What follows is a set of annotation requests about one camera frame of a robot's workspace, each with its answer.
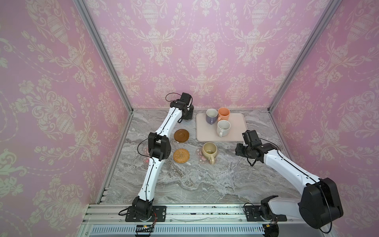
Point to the grey ceramic mug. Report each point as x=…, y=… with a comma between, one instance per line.
x=188, y=114

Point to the right aluminium corner post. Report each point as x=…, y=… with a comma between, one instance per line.
x=316, y=33

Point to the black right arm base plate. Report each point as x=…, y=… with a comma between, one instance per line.
x=256, y=213

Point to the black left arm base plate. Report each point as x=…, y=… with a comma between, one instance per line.
x=153, y=213

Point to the beige glazed round mug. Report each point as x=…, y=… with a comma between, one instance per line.
x=210, y=151

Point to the white perforated cable duct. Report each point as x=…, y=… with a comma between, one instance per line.
x=176, y=230

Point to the aluminium corner post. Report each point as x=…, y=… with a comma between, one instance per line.
x=316, y=33
x=100, y=46

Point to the pink flower coaster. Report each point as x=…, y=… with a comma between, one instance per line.
x=202, y=158
x=146, y=155

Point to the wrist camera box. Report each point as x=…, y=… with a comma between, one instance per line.
x=186, y=98
x=251, y=138

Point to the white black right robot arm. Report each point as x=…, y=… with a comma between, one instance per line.
x=320, y=202

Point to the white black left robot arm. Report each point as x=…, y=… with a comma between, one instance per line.
x=159, y=148

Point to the left aluminium corner post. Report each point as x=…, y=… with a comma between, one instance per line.
x=100, y=46

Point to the white speckled mug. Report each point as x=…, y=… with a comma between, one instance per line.
x=223, y=128

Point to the woven rattan round coaster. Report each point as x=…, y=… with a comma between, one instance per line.
x=181, y=156

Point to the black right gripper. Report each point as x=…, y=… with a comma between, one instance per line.
x=241, y=149

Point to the purple ceramic mug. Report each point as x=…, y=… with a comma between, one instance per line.
x=211, y=116

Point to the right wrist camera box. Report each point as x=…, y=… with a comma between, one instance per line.
x=251, y=138

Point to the orange ceramic mug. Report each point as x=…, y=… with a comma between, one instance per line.
x=223, y=114

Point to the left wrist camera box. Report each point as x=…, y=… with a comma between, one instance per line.
x=186, y=98

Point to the aluminium front rail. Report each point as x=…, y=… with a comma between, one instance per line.
x=176, y=213

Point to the brown round wooden coaster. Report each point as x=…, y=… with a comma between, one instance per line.
x=181, y=135

